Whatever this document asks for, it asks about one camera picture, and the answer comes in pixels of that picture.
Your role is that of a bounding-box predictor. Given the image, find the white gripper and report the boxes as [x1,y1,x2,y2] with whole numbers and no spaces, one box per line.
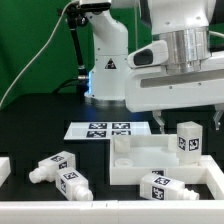
[125,41,224,134]

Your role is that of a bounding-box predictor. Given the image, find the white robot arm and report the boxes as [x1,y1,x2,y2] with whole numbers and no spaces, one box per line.
[81,0,224,128]

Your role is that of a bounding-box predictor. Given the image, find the white right wall rail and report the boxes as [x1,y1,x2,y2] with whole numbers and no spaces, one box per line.
[199,155,224,200]

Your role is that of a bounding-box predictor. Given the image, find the white wall rail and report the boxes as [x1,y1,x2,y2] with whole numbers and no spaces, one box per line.
[199,155,224,200]
[0,200,224,224]

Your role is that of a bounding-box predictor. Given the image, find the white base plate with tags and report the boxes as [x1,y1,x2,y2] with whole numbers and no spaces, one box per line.
[64,122,151,141]

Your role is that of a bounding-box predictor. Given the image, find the black cables at base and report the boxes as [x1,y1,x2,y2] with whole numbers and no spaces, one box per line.
[51,77,90,95]

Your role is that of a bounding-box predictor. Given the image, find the white front wall rail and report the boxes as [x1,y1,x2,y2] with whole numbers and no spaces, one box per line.
[0,200,224,224]

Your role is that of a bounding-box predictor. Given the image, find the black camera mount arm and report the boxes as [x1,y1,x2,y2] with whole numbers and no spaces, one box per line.
[65,3,88,80]

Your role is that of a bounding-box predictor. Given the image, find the grey camera cable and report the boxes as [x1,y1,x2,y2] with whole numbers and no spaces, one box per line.
[0,0,81,109]

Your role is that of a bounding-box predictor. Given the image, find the white left wall block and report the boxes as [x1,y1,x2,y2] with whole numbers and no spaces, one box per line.
[0,157,11,187]

